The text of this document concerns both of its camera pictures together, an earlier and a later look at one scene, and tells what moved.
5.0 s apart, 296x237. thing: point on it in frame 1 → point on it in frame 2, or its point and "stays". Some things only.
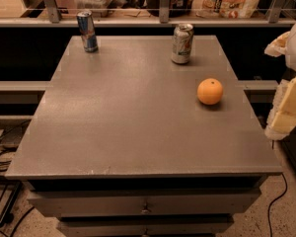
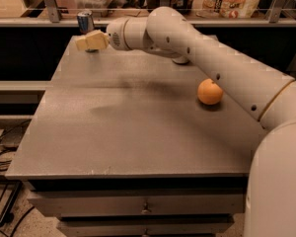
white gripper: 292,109 → 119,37
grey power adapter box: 11,138 stays
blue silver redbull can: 85,22 stays
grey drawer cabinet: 121,145 stays
